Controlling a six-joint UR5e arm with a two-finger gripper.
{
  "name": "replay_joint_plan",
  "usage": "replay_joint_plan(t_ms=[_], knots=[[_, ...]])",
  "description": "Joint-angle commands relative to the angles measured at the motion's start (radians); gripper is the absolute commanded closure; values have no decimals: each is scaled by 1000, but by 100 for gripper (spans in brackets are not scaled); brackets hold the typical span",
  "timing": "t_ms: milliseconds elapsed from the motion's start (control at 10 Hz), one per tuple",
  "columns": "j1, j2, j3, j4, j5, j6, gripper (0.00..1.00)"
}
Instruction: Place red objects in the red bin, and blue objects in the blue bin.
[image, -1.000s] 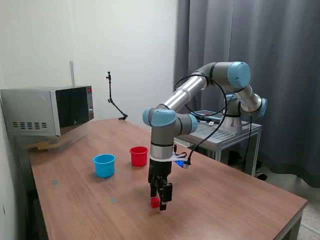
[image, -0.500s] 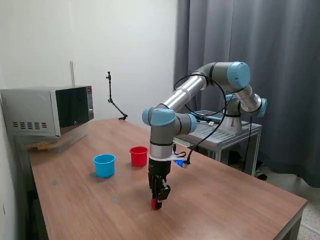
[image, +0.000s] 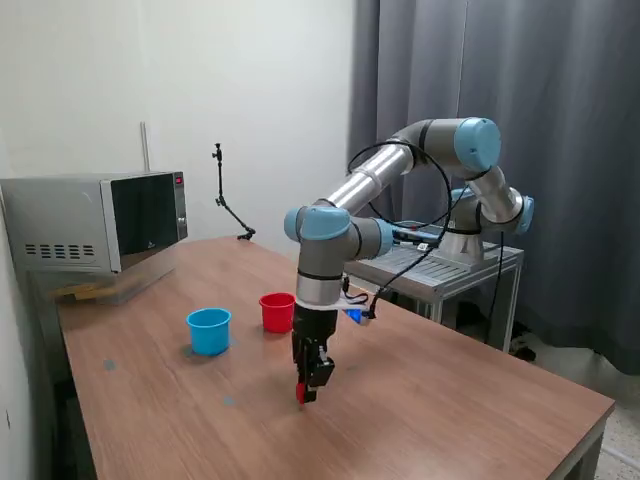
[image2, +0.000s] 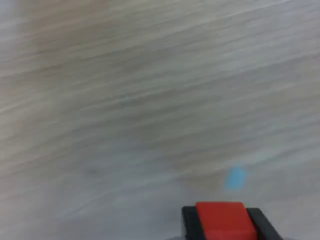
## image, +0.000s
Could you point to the grey curtain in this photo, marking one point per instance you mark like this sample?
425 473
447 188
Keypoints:
590 100

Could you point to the white thin pole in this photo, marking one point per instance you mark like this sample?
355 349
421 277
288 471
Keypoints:
145 147

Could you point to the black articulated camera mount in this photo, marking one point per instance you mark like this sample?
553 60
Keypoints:
220 185

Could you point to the silver blue UR5e robot arm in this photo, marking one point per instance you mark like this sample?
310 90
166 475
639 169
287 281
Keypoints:
365 180

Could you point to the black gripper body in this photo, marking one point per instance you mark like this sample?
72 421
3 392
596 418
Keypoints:
314 325

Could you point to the blue teach pendant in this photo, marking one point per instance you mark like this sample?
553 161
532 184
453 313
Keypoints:
415 233

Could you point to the red wooden cube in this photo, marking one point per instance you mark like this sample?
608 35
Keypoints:
300 393

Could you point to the silver microwave oven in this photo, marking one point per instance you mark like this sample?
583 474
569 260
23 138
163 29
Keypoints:
60 215

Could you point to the black white shoe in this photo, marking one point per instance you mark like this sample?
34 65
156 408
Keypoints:
525 350

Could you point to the blue plastic cup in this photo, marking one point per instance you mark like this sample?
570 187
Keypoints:
209 340

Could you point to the wooden block stack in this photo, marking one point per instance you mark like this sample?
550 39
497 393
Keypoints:
85 293

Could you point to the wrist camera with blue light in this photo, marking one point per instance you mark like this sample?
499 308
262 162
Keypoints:
359 315

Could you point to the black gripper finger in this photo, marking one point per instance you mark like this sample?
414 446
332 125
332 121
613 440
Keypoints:
320 372
299 365

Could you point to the grey metal robot stand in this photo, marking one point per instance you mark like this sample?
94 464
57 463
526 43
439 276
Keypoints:
450 272

